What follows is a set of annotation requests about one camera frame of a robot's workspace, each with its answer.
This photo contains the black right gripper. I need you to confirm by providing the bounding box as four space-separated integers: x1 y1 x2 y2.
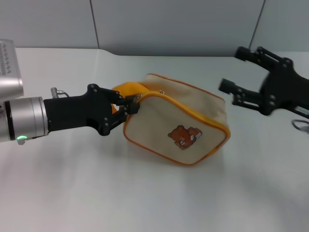
218 46 309 119

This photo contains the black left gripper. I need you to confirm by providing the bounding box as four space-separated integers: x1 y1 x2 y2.
43 83 140 137

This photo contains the beige food bag yellow trim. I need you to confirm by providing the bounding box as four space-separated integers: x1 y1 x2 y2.
111 72 231 167

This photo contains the silver connector with grey cable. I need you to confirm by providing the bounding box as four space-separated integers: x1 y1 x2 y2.
50 87 71 99

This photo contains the dark cable of right gripper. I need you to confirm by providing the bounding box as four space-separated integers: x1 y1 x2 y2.
292 119 309 134

